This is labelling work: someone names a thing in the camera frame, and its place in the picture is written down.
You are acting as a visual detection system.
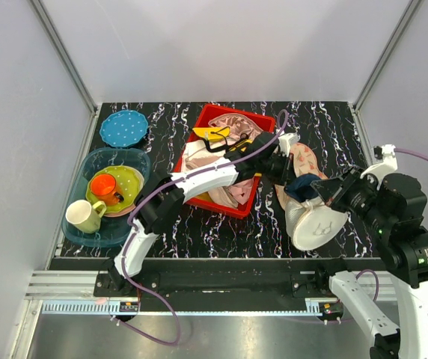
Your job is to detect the light pink bra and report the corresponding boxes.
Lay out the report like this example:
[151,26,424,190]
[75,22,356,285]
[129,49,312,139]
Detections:
[225,178,254,208]

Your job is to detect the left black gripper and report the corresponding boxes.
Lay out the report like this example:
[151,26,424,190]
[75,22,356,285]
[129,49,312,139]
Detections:
[256,151,299,188]

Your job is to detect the red plastic bin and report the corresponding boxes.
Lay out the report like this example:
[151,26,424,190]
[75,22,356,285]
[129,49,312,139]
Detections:
[186,104,276,218]

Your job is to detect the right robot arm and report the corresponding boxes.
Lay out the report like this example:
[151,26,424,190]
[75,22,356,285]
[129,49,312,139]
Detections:
[311,168,428,358]

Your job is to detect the pink plate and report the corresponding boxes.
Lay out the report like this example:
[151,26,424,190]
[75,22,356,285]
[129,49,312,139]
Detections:
[105,166,144,218]

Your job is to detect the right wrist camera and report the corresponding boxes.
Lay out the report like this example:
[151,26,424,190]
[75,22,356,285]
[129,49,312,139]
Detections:
[360,144,398,182]

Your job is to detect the white cloth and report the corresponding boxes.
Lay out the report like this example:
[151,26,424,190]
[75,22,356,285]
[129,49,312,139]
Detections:
[180,140,225,172]

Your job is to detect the yellow bra black straps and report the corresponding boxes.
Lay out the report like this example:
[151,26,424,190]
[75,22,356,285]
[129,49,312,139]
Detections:
[192,126,260,154]

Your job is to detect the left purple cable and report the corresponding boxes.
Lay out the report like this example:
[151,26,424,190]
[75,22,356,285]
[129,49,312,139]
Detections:
[120,108,290,346]

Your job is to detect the blue polka dot plate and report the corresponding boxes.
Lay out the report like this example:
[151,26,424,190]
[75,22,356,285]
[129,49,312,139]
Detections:
[99,110,149,148]

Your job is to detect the orange plastic cup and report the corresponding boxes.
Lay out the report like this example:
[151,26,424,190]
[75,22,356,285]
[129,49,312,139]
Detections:
[89,174,124,206]

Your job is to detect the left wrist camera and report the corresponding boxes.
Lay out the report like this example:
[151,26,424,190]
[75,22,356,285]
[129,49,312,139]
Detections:
[278,133,300,156]

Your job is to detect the white mesh laundry bag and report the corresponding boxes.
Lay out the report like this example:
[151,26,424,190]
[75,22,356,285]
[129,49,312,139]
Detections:
[285,197,349,251]

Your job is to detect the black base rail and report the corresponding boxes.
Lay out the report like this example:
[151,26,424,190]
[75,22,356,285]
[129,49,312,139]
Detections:
[94,258,374,313]

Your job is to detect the beige bra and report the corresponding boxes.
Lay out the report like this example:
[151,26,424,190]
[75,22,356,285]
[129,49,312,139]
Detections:
[207,187,239,209]

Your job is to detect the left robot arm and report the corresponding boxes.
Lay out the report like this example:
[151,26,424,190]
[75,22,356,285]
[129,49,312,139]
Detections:
[108,131,299,296]

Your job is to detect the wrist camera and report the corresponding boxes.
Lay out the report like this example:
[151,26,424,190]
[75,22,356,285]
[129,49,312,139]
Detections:
[278,133,300,156]
[360,144,398,182]

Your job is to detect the dark navy plain bra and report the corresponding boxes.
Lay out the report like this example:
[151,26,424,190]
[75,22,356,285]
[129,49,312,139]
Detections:
[284,174,321,203]

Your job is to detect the cream cup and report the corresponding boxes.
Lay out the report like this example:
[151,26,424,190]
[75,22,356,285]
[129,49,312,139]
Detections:
[65,200,107,234]

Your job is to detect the floral pink oven mitt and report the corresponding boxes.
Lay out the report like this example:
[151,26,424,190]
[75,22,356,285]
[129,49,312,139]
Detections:
[275,143,327,210]

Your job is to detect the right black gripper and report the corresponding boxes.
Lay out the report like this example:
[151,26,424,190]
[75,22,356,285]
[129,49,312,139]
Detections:
[311,162,393,233]

